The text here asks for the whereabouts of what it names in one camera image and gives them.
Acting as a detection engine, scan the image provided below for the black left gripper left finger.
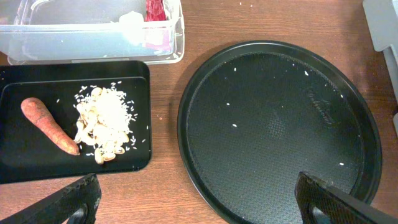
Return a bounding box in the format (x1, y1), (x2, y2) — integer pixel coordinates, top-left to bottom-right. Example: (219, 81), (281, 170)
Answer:
(1, 174), (101, 223)

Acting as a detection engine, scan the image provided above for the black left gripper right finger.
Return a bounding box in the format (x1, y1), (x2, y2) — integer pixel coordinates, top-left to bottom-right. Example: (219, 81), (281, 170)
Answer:
(295, 172), (397, 224)

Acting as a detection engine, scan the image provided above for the pistachio shells and rice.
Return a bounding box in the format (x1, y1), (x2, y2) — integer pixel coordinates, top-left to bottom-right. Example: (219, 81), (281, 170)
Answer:
(55, 80), (149, 166)

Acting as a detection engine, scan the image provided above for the orange carrot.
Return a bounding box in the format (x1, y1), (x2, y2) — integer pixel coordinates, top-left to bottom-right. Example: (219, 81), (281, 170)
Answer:
(21, 97), (80, 156)

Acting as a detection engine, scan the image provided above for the black rectangular tray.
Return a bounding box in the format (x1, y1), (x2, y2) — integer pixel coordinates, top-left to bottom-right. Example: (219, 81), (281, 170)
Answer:
(1, 61), (152, 184)

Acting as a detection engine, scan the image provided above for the round black tray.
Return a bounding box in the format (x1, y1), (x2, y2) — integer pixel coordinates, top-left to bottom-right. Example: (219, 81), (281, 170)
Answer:
(177, 40), (382, 223)

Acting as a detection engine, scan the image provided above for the red wrapper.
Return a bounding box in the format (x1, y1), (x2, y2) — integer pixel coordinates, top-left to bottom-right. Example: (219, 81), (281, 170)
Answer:
(144, 0), (171, 54)

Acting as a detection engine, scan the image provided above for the crumpled white tissue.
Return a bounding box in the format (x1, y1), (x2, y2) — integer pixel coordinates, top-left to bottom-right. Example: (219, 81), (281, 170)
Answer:
(118, 11), (144, 45)

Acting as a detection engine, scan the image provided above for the clear plastic bin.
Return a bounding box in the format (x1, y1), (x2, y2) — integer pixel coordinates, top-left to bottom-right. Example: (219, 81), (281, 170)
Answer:
(1, 0), (185, 65)

